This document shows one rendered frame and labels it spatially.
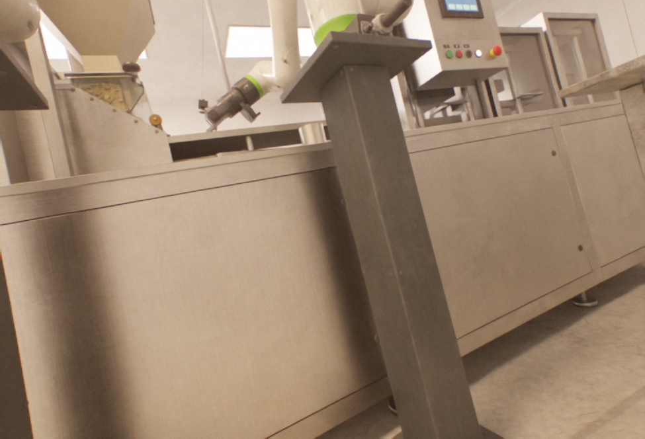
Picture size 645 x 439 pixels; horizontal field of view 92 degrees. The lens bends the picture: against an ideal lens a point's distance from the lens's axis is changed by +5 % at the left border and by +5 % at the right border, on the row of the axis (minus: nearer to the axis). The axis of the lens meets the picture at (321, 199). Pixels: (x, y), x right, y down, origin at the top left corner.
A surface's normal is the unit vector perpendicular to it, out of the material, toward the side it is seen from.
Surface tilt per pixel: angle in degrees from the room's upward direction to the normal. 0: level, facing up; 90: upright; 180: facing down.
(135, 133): 90
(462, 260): 90
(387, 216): 90
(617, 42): 90
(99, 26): 114
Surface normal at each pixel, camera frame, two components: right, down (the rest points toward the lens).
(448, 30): 0.36, -0.13
